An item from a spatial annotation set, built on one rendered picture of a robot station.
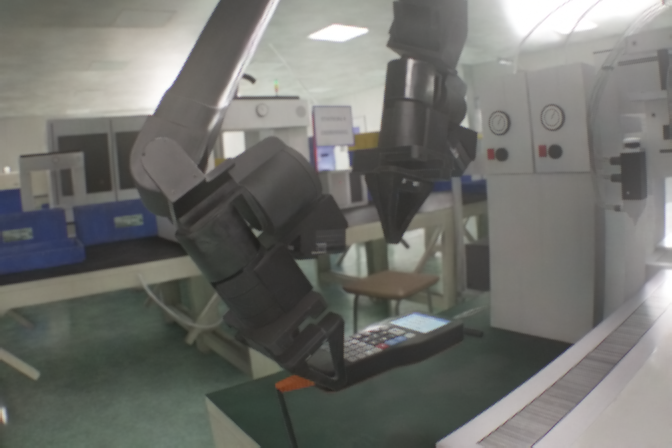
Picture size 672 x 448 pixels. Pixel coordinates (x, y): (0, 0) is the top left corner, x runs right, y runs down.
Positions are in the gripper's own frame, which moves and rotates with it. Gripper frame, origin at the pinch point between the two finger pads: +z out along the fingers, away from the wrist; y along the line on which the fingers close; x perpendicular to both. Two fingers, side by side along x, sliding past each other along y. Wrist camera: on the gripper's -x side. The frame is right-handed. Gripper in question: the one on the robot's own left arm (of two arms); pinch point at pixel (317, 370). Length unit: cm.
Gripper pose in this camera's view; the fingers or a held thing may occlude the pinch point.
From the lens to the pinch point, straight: 49.0
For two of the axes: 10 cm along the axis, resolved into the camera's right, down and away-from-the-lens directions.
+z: 4.7, 8.1, 3.5
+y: -5.9, -0.1, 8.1
